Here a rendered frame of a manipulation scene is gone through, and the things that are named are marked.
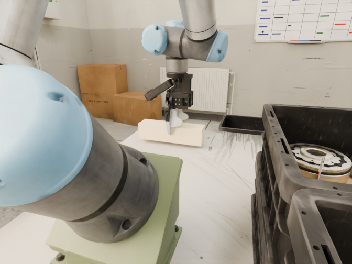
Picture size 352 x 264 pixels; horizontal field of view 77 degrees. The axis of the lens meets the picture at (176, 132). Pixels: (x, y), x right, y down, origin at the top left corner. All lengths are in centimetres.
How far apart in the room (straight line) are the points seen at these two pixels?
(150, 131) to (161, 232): 52
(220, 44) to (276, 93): 279
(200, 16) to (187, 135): 40
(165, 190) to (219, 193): 24
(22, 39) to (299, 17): 314
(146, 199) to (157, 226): 5
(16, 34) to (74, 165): 19
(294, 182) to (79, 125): 19
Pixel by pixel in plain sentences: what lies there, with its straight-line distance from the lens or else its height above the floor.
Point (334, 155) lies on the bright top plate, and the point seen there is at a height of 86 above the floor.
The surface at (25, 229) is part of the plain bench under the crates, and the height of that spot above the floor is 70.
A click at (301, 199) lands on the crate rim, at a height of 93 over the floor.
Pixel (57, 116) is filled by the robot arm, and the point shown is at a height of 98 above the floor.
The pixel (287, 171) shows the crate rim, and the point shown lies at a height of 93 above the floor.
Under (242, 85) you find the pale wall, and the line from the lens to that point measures 329.
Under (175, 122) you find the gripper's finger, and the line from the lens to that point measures 75.
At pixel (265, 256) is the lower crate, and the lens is 30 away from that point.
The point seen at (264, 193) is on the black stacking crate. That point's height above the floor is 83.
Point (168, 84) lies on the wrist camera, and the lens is 75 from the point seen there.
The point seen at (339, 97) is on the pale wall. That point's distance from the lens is 349.
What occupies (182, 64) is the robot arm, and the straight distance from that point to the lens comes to 73.
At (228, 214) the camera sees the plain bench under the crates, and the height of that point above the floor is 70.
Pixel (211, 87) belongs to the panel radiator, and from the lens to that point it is 322.
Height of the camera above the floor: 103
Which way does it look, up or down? 21 degrees down
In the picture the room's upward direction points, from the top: straight up
